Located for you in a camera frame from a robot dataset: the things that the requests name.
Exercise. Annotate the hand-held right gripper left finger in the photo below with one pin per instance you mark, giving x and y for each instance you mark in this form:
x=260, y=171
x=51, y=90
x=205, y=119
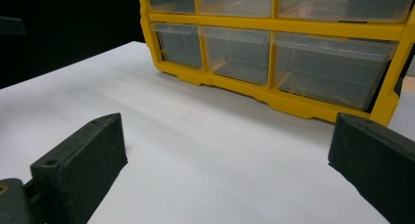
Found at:
x=81, y=165

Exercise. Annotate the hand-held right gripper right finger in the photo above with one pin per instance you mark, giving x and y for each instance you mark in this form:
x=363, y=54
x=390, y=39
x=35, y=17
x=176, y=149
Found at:
x=378, y=158

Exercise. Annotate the clear plastic drawer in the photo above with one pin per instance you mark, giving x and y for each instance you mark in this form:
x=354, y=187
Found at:
x=181, y=46
x=238, y=57
x=342, y=4
x=235, y=2
x=329, y=74

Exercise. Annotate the dark flat object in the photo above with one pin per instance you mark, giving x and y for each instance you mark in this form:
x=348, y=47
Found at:
x=11, y=25

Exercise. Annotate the yellow plastic drawer cabinet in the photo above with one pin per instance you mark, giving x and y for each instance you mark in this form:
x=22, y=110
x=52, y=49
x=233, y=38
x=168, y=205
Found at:
x=293, y=25

